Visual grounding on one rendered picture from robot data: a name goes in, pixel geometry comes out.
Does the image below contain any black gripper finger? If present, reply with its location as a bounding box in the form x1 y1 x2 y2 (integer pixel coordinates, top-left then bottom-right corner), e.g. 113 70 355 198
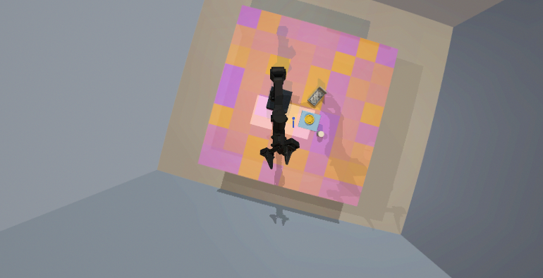
262 153 275 169
283 145 296 165

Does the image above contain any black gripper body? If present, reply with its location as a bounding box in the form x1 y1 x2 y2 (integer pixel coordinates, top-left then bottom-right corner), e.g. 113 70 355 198
260 132 300 156

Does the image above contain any light blue square mat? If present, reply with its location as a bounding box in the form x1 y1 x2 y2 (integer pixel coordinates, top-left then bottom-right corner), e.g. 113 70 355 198
298 110 321 131

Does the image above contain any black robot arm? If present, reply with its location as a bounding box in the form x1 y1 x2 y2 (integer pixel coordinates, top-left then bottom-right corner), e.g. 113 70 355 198
270 67 288 134

